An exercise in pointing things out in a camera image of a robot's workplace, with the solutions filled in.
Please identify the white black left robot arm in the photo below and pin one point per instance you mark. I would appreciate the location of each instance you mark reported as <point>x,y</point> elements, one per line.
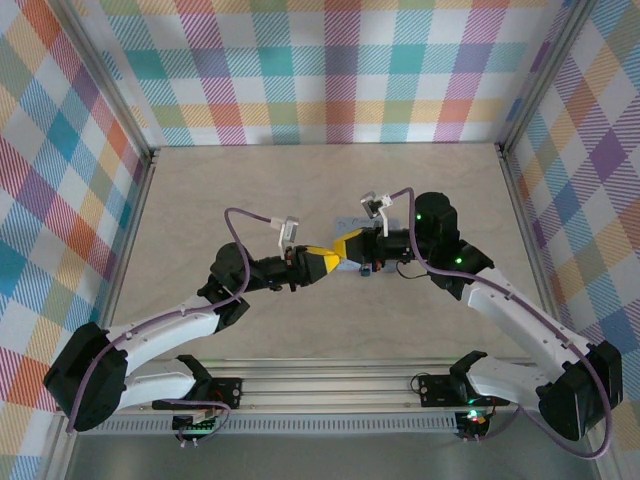
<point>165,330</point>

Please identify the aluminium frame post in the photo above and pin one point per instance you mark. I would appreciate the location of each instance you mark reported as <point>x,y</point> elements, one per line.
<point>547,75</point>
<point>102,77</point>

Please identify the aluminium side rail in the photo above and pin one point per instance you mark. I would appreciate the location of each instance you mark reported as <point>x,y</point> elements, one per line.
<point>127,250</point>
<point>536,250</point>

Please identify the blue cartoon print pad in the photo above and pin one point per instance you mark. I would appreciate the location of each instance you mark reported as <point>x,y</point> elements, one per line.
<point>347,223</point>

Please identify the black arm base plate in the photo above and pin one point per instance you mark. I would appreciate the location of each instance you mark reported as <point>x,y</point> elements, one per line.
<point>437,390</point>
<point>230,390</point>

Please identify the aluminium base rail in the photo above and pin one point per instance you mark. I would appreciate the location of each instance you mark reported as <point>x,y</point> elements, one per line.
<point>325,385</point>

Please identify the black controller board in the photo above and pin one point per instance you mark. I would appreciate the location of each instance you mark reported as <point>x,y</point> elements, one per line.
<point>192,426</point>
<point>475,424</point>

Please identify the small blue padlock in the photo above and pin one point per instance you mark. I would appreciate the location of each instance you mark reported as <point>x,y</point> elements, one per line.
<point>365,270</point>

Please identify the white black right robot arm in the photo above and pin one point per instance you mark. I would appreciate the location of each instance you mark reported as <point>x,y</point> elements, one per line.
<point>520,320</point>

